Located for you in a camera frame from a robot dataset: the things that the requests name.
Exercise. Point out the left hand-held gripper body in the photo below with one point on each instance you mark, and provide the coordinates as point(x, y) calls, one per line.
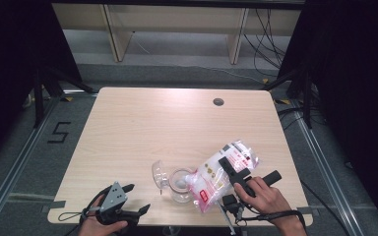
point(114, 196)

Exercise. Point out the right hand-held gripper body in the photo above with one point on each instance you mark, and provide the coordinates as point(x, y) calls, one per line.
point(232, 203)

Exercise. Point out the red and white sugar pouch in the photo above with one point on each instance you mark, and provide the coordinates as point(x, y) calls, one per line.
point(210, 177)

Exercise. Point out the clear glass jar with lid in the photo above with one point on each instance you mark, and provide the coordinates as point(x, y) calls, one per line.
point(177, 196)

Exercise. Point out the person's right hand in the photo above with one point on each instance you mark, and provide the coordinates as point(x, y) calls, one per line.
point(264, 200)

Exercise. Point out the person's left hand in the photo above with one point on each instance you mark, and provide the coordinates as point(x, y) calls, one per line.
point(95, 229)

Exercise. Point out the grey tape strip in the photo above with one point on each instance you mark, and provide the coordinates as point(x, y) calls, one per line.
point(308, 210)
point(54, 206)

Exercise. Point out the round table grommet hole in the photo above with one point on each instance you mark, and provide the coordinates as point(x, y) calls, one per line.
point(218, 102)

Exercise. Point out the yellow and black tape piece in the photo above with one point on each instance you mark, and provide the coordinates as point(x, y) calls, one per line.
point(283, 102)
point(67, 99)
point(265, 80)

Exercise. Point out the metal stand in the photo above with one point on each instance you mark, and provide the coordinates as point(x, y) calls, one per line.
point(38, 98)
point(306, 98)

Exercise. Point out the light wooden shelf unit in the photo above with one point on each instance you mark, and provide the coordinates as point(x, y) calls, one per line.
point(177, 16)

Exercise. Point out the black curtain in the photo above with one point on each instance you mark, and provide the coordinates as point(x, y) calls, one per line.
point(357, 65)
point(6, 49)

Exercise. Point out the black crossbar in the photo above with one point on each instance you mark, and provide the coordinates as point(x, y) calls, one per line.
point(177, 3)

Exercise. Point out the metal floor rail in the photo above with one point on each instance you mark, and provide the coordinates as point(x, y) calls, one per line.
point(323, 173)
point(13, 173)

